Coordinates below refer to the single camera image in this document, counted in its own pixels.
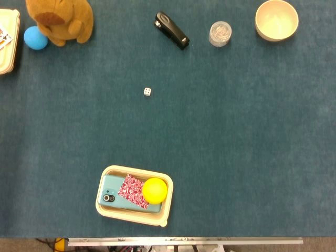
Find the white die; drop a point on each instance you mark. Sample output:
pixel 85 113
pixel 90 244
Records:
pixel 147 92

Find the blue table cloth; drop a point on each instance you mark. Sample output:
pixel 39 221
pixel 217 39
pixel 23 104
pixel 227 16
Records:
pixel 210 131

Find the yellow ball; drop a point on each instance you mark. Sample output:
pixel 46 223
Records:
pixel 155 190

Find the cream rectangular tray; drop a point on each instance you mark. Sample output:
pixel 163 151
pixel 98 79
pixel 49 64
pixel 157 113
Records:
pixel 168 207

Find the teal smartphone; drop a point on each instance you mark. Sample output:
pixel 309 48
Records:
pixel 110 189

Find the black stapler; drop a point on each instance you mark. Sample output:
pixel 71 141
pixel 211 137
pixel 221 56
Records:
pixel 172 30

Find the clear jar of paper clips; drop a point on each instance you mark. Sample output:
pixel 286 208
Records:
pixel 220 33

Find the brown plush capybara toy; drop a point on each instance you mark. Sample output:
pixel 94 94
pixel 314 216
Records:
pixel 63 21

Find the cream bowl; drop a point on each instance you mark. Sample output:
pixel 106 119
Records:
pixel 276 20

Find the blue ball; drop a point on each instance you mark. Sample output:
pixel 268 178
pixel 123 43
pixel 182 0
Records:
pixel 35 38

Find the cream lidded food container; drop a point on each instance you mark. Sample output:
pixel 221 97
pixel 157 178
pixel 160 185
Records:
pixel 9 52

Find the face-up playing card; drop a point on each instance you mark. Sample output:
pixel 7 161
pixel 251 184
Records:
pixel 4 38

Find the aluminium frame rail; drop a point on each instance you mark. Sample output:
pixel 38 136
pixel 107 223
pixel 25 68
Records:
pixel 183 240

